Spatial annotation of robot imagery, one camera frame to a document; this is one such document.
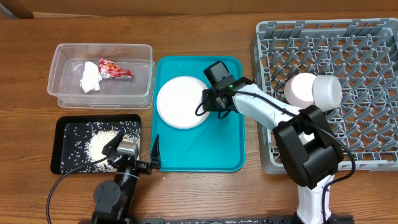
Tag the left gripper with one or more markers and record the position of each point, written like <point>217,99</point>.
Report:
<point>155,160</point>

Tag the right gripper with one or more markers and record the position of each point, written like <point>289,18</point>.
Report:
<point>209,104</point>

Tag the large white plate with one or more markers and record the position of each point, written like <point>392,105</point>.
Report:
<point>177,101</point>

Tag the pile of rice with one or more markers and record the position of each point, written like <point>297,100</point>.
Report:
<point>83,143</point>

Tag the pink white bowl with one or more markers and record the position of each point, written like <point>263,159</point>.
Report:
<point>298,90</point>

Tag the white napkin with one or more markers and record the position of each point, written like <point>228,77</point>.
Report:
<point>91,77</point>

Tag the red ketchup packet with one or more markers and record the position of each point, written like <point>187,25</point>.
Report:
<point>109,69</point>

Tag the grey bowl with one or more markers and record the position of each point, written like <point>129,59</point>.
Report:
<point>327,92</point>

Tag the small white cup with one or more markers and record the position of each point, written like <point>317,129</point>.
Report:
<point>305,138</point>

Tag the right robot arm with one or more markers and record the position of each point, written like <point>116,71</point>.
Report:
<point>309,151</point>

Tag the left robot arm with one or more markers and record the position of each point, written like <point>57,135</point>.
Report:
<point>113,198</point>

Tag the grey dishwasher rack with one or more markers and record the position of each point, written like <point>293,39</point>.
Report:
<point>362,54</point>

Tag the teal serving tray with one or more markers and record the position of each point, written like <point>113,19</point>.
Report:
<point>216,145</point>

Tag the black tray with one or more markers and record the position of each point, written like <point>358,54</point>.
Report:
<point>62,122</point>

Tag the clear plastic bin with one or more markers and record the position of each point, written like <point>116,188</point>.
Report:
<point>135,93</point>

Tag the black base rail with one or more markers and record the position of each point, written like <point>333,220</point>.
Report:
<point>283,219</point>

